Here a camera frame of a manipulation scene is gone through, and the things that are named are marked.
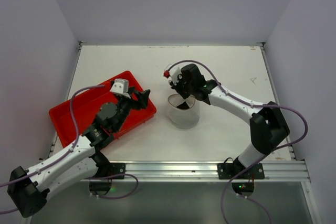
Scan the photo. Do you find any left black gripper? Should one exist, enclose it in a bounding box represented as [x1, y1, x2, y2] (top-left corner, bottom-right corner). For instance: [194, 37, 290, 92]
[113, 86, 150, 132]

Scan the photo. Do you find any white mesh laundry bag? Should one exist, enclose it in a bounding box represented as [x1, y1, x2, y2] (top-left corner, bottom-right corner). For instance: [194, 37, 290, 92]
[166, 94, 200, 129]

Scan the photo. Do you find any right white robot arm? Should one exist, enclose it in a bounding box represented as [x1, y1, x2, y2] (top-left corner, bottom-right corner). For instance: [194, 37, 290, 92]
[163, 63, 290, 178]

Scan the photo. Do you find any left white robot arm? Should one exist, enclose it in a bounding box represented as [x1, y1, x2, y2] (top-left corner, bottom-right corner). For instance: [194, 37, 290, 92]
[5, 83, 151, 218]

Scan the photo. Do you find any red plastic tray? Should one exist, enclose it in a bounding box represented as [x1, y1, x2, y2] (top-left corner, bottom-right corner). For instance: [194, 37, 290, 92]
[49, 70, 156, 147]

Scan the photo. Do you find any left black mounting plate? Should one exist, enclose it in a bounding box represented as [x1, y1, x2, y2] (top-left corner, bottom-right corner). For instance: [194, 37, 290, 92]
[95, 162, 125, 179]

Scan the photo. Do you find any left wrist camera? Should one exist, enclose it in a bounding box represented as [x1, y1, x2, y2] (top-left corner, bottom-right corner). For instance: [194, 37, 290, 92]
[110, 78, 131, 98]

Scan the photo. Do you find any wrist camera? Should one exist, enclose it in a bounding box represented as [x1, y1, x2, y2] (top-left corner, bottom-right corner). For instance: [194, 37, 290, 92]
[110, 78, 131, 98]
[163, 67, 182, 88]

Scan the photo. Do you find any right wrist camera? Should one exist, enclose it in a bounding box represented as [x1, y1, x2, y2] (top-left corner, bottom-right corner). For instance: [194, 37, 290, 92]
[163, 67, 182, 88]

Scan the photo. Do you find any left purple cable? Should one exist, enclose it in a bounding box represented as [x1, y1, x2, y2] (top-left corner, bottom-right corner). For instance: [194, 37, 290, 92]
[0, 84, 139, 214]

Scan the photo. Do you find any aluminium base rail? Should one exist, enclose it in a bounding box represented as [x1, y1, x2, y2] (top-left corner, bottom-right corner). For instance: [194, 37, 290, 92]
[78, 159, 310, 182]

